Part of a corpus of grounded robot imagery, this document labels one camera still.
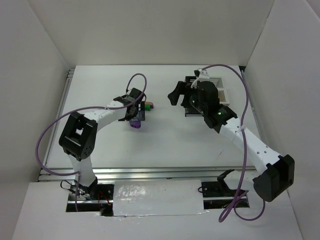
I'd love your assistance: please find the small green lego brick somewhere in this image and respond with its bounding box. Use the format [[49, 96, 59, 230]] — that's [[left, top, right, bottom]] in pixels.
[[144, 104, 152, 111]]

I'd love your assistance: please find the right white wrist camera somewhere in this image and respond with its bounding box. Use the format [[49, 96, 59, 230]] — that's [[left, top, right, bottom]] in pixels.
[[191, 68, 210, 89]]

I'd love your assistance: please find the white taped cover panel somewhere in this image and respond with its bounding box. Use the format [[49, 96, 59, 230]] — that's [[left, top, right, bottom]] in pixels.
[[112, 179, 206, 217]]

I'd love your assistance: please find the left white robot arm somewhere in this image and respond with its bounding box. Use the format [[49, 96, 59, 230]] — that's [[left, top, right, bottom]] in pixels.
[[58, 88, 146, 198]]

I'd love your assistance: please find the purple printed lego brick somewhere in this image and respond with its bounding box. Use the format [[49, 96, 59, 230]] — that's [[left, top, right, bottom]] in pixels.
[[145, 101, 154, 107]]

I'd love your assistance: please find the black slotted container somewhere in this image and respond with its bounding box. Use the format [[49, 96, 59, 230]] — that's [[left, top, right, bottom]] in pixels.
[[184, 76, 201, 117]]

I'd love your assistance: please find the aluminium frame rail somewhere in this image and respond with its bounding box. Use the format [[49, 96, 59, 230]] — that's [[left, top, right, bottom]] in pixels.
[[38, 166, 261, 182]]

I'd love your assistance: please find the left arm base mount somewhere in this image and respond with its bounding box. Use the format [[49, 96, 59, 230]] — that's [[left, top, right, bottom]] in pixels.
[[60, 180, 115, 217]]

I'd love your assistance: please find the purple rounded lego brick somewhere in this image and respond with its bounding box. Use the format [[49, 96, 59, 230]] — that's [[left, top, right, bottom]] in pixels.
[[129, 120, 142, 129]]

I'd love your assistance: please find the white slotted container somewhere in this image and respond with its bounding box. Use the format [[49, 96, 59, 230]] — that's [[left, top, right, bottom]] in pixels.
[[209, 77, 230, 106]]

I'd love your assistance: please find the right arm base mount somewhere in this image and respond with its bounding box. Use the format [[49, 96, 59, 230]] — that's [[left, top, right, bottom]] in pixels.
[[197, 181, 236, 210]]

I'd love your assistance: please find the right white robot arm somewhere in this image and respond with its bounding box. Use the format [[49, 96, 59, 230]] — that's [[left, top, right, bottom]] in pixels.
[[168, 81, 295, 202]]

